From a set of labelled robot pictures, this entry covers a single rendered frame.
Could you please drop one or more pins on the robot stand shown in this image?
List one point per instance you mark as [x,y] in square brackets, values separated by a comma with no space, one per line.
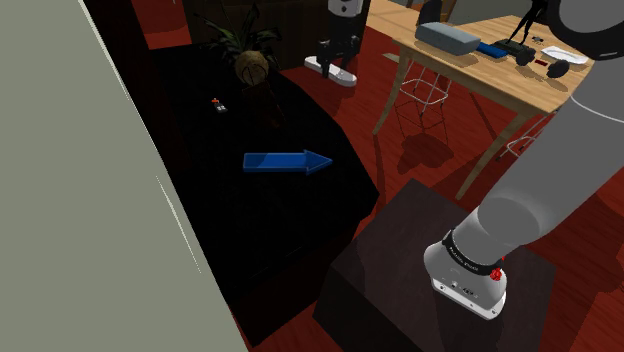
[390,263]

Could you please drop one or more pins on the blue flat object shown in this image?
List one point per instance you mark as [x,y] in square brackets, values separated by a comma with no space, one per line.
[490,50]

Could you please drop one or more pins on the grey box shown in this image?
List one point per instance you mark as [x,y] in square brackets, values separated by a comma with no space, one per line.
[446,38]

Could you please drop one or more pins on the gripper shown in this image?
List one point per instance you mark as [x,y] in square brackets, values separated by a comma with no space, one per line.
[340,31]

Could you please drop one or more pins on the blue arrow-shaped tray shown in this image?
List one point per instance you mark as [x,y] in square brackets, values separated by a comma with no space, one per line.
[282,162]

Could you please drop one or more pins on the dark wooden cabinet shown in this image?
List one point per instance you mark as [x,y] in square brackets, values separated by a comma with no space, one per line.
[297,29]

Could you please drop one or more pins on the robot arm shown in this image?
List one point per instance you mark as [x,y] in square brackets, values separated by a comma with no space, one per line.
[551,161]

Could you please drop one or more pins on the small grey remote control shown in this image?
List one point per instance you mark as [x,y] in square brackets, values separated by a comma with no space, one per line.
[219,106]

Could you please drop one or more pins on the black figure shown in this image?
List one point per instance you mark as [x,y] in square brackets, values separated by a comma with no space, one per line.
[512,46]

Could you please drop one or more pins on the black low cabinet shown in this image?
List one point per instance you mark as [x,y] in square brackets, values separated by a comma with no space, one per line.
[244,219]

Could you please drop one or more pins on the black round object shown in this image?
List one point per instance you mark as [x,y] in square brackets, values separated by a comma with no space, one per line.
[558,68]
[524,56]

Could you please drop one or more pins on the potted plant in brown pot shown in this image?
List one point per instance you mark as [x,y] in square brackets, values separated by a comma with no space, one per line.
[251,67]

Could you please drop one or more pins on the white plate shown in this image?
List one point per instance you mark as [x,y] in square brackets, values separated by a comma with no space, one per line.
[565,55]

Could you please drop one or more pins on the wooden table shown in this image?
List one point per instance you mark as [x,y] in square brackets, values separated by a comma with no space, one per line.
[492,78]

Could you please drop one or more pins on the white oblong object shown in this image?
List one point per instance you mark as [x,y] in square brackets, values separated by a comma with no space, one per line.
[339,75]

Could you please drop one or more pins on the small red object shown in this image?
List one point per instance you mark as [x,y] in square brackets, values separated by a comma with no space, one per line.
[540,62]

